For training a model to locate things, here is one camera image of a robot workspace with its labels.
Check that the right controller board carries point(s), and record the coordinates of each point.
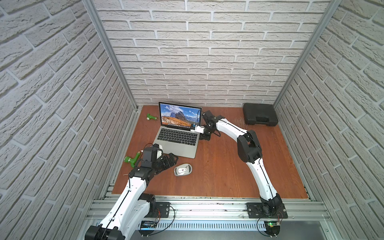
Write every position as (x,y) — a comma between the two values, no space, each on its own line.
(272,229)

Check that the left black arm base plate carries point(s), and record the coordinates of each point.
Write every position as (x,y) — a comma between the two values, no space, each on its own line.
(159,210)

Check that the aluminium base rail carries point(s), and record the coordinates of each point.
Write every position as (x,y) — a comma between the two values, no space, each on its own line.
(230,214)

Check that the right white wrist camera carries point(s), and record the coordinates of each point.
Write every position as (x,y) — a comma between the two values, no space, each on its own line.
(198,129)

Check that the controller board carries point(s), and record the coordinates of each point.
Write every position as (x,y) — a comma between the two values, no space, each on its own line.
(147,228)
(272,229)

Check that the left aluminium corner post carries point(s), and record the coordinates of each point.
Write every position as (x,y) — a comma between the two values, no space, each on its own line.
(94,16)

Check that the white wireless mouse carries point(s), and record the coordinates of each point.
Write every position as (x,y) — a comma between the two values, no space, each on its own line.
(183,170)

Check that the right aluminium corner post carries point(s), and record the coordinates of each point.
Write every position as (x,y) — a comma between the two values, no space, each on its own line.
(323,23)

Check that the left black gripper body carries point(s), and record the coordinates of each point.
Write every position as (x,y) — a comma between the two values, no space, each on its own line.
(167,160)

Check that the small green toy drill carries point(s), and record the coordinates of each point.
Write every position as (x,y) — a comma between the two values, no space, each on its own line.
(150,117)

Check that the aluminium corner post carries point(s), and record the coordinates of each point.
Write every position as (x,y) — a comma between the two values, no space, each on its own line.
(94,16)
(323,23)

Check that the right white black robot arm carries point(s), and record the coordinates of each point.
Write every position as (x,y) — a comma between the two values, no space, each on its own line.
(250,152)

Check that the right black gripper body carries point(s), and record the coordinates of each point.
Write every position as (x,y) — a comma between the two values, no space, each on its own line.
(207,134)

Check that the left controller board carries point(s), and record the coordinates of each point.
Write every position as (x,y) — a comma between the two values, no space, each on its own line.
(147,228)

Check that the silver open laptop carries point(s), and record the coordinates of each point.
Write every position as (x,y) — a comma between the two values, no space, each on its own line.
(177,132)

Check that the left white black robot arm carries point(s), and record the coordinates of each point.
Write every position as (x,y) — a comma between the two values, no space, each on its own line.
(133,204)

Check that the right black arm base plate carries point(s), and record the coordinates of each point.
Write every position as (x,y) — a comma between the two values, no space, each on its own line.
(262,210)

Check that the black plastic tool case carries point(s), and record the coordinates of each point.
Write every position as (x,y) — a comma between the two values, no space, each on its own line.
(263,114)

